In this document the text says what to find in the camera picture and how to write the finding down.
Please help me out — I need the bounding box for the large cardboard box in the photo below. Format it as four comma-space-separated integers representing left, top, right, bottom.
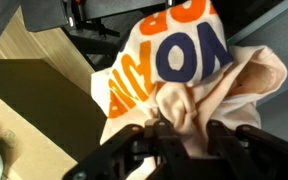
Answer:
0, 60, 105, 180

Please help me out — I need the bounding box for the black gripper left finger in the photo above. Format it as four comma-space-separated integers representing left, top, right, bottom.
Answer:
144, 119, 196, 180

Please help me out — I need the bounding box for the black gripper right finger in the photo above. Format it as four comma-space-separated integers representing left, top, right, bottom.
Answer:
206, 120, 261, 180

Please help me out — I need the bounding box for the peach printed t-shirt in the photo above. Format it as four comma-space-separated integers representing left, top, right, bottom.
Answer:
91, 0, 277, 158

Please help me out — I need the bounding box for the grey foreground chair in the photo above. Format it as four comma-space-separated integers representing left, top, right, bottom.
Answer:
228, 0, 288, 142

